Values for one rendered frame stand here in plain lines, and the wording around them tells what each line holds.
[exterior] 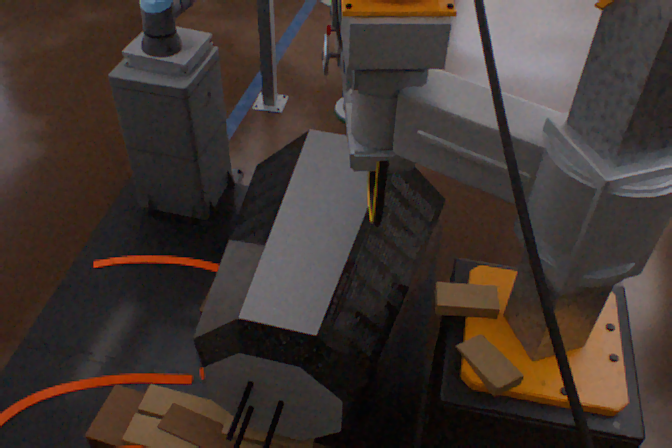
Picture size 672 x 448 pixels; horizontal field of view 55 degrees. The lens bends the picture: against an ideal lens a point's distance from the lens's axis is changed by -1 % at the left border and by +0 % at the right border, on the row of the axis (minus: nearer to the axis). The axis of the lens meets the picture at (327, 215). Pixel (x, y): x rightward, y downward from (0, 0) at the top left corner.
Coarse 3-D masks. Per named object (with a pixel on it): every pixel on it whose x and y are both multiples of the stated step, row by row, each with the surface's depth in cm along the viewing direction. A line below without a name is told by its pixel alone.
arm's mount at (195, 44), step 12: (180, 36) 317; (192, 36) 318; (204, 36) 319; (132, 48) 306; (192, 48) 310; (204, 48) 317; (132, 60) 306; (144, 60) 304; (156, 60) 302; (168, 60) 301; (180, 60) 301; (192, 60) 306; (168, 72) 304; (180, 72) 303
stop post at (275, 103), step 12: (264, 0) 382; (264, 12) 387; (264, 24) 393; (264, 36) 398; (264, 48) 404; (264, 60) 410; (264, 72) 416; (264, 84) 422; (276, 84) 428; (264, 96) 429; (276, 96) 433; (288, 96) 441; (252, 108) 431; (264, 108) 431; (276, 108) 431
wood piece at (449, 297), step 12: (444, 288) 216; (456, 288) 217; (468, 288) 217; (480, 288) 217; (492, 288) 217; (444, 300) 213; (456, 300) 213; (468, 300) 213; (480, 300) 213; (492, 300) 213; (444, 312) 214; (456, 312) 213; (468, 312) 213; (480, 312) 212; (492, 312) 212
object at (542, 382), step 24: (504, 288) 223; (600, 312) 216; (504, 336) 209; (600, 336) 209; (528, 360) 203; (552, 360) 203; (576, 360) 203; (600, 360) 203; (480, 384) 197; (528, 384) 197; (552, 384) 197; (576, 384) 197; (600, 384) 197; (624, 384) 197; (600, 408) 192
